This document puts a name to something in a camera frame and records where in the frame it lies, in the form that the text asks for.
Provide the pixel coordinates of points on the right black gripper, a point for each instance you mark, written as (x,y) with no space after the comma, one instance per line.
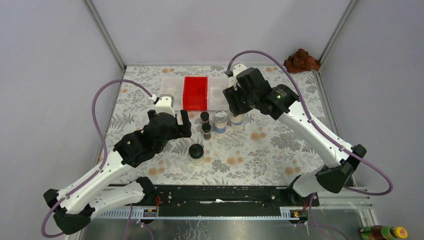
(231,96)

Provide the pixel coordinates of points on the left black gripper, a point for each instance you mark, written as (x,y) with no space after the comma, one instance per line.
(184,130)

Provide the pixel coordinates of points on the blue-label shaker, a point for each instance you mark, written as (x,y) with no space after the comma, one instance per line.
(220,119)
(236,122)

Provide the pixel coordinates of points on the black-cap jar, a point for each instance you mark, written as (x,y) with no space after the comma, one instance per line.
(196,153)

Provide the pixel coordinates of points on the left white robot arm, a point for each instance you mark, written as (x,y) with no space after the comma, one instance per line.
(75,206)

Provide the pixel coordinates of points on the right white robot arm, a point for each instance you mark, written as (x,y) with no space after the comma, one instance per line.
(338,165)

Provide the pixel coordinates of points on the right clear plastic bin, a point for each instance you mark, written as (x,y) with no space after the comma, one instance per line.
(216,100)

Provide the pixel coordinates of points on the clear plastic bin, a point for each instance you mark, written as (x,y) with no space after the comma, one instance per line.
(174,86)
(216,100)

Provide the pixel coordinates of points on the left clear plastic bin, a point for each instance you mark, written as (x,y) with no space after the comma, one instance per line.
(174,86)

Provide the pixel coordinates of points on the small dark spice bottle rear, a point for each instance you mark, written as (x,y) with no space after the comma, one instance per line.
(205,117)

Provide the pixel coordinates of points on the small dark spice bottle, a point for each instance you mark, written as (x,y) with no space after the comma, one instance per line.
(206,131)
(205,117)

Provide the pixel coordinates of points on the small dark spice bottle front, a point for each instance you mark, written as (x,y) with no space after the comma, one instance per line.
(206,131)

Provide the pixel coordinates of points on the red plastic bin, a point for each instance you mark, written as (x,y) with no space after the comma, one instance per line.
(195,93)

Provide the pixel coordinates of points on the brown crumpled cloth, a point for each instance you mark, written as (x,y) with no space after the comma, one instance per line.
(301,61)

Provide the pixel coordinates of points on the floral table mat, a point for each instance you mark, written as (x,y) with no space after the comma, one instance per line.
(263,152)

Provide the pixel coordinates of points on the green yellow-cap bottle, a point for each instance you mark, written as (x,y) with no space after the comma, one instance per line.
(383,232)

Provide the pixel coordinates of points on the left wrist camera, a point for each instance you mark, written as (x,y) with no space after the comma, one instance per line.
(164,104)

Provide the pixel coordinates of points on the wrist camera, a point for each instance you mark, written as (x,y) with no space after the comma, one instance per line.
(164,104)
(235,70)

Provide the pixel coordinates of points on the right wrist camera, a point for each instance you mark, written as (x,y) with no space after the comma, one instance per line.
(235,70)

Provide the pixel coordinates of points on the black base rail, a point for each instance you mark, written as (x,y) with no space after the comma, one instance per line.
(224,201)

